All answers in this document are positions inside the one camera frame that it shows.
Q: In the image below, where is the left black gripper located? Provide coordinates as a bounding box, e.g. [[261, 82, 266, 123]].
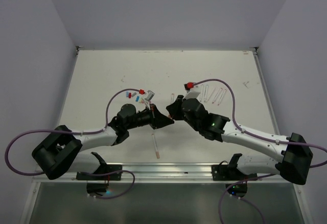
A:
[[126, 103, 174, 130]]

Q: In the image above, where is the grey pen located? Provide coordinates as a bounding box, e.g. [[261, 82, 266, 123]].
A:
[[200, 84, 204, 102]]

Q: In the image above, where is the peach cap pen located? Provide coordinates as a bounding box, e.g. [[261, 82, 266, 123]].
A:
[[152, 134, 160, 159]]

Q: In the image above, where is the pink cap pen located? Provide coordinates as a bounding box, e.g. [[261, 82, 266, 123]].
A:
[[212, 88, 222, 104]]

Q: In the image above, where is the magenta cap pen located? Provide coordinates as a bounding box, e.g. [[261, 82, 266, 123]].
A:
[[217, 89, 227, 106]]

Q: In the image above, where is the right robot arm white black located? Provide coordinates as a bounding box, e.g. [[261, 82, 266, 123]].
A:
[[166, 95, 313, 185]]

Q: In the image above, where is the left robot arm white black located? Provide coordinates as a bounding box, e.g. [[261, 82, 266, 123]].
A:
[[32, 104, 174, 180]]

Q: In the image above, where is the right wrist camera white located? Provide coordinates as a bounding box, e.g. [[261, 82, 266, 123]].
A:
[[184, 82, 201, 99]]

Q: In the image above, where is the aluminium mounting rail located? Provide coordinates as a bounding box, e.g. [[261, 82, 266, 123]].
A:
[[32, 163, 288, 183]]

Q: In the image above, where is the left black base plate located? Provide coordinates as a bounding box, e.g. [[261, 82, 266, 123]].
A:
[[76, 164, 122, 182]]

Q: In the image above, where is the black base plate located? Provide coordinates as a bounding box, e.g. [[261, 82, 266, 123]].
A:
[[211, 153, 258, 181], [76, 164, 122, 182]]

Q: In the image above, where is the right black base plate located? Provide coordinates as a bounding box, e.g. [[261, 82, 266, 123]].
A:
[[211, 153, 258, 181]]

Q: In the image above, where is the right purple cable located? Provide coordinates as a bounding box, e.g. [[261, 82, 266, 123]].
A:
[[185, 78, 327, 224]]

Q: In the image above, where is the purple cable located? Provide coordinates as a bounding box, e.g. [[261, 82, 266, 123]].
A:
[[4, 88, 145, 200], [185, 78, 327, 224]]

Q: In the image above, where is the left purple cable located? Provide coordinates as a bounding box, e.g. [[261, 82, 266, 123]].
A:
[[4, 88, 145, 200]]

